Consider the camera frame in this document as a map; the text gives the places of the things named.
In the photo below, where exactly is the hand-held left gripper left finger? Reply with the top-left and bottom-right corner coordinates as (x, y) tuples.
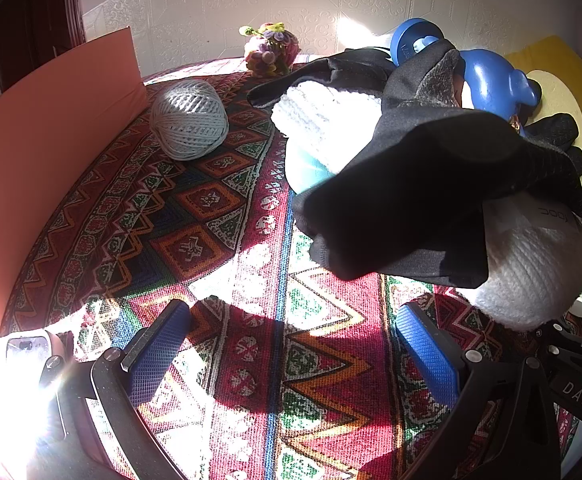
(41, 299), (193, 480)

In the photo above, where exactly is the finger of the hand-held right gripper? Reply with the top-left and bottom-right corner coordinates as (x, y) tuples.
(535, 324), (582, 367)

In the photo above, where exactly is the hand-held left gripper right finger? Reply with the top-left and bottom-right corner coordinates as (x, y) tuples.
(395, 301), (564, 480)

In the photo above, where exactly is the white yarn ball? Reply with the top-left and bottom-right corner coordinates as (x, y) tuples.
(471, 195), (582, 332)

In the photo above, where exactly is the patterned woven blanket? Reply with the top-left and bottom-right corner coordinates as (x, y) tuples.
(0, 55), (582, 480)

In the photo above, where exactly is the white plastic device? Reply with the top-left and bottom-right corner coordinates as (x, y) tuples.
(6, 330), (64, 376)

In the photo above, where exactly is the black cloth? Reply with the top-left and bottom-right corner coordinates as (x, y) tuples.
(292, 110), (579, 289)

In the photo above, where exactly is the black knit glove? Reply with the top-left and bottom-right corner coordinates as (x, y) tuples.
(516, 113), (582, 221)

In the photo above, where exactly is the light blue round object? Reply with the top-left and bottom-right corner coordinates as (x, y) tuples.
(285, 140), (339, 195)

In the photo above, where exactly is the grey twine ball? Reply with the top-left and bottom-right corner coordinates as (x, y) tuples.
(150, 80), (230, 162)

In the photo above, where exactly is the cream foam pad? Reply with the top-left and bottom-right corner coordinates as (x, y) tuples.
(526, 70), (582, 186)

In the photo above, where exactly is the white knitted cloth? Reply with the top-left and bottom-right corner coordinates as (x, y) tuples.
(271, 85), (387, 171)

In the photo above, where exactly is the blue dumbbell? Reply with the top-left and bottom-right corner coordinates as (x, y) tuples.
(390, 18), (542, 121)

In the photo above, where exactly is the yellow cushion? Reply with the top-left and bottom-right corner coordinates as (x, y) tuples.
(503, 35), (582, 146)

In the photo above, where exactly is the black fleece-lined garment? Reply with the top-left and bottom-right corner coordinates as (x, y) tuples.
(247, 42), (464, 111)

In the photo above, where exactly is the crochet flower bouquet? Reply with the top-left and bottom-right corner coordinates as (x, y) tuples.
(239, 22), (302, 78)

